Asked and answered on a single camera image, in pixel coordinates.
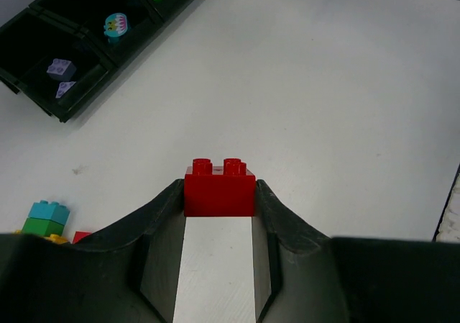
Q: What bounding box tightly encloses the light blue lego brick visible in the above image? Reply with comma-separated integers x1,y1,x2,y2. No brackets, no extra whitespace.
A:
28,200,70,226

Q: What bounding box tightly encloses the purple square lego brick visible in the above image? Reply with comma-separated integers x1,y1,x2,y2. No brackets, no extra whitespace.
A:
46,58,77,82

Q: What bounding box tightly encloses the small red curved lego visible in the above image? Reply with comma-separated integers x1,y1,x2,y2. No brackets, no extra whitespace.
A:
72,231,91,244

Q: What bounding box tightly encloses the black container row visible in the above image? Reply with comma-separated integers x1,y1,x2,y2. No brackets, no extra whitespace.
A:
1,0,193,122

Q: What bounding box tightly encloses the red square lego brick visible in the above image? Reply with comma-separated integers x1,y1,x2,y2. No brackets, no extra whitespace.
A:
184,158,256,217

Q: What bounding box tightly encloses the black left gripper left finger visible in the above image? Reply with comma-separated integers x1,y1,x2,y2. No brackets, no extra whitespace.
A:
1,179,185,322

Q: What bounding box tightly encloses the green square lego brick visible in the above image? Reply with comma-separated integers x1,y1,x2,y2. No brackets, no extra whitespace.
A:
22,217,65,237

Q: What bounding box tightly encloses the yellow black striped lego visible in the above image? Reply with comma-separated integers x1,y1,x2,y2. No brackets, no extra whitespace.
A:
14,229,70,245

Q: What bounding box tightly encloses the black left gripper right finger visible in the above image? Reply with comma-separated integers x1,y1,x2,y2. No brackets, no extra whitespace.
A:
252,180,459,322

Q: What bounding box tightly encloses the teal oval lego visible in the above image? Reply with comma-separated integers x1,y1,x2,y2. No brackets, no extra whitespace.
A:
103,13,131,44

